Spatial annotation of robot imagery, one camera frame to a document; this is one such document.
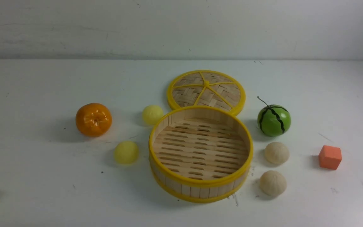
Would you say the yellow bun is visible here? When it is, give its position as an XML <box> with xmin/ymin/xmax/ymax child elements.
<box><xmin>113</xmin><ymin>141</ymin><xmax>139</xmax><ymax>164</ymax></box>
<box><xmin>142</xmin><ymin>105</ymin><xmax>163</xmax><ymax>125</ymax></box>

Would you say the white bun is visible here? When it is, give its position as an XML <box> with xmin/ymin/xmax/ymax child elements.
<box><xmin>264</xmin><ymin>141</ymin><xmax>291</xmax><ymax>165</ymax></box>
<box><xmin>259</xmin><ymin>170</ymin><xmax>288</xmax><ymax>197</ymax></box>

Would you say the woven bamboo steamer lid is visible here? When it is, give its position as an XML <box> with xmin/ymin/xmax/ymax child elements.
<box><xmin>166</xmin><ymin>70</ymin><xmax>246</xmax><ymax>116</ymax></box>

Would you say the bamboo steamer tray yellow rim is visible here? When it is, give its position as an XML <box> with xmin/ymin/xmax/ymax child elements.
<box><xmin>148</xmin><ymin>106</ymin><xmax>254</xmax><ymax>203</ymax></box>

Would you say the orange toy tangerine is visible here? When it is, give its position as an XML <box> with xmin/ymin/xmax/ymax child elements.
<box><xmin>75</xmin><ymin>102</ymin><xmax>112</xmax><ymax>137</ymax></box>

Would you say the green toy watermelon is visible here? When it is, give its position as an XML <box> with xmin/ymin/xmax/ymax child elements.
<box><xmin>257</xmin><ymin>96</ymin><xmax>291</xmax><ymax>137</ymax></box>

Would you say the orange cube block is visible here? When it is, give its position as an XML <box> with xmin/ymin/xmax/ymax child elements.
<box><xmin>318</xmin><ymin>145</ymin><xmax>342</xmax><ymax>171</ymax></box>

